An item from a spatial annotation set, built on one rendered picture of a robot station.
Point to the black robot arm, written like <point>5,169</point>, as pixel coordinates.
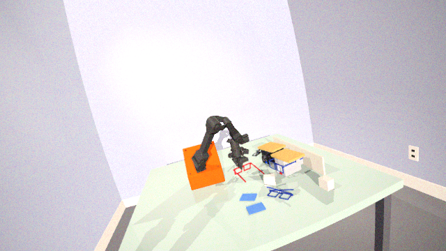
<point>213,126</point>

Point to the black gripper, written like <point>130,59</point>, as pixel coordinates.
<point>236,157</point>

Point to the beige flat panel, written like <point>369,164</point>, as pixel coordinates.
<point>311,159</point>

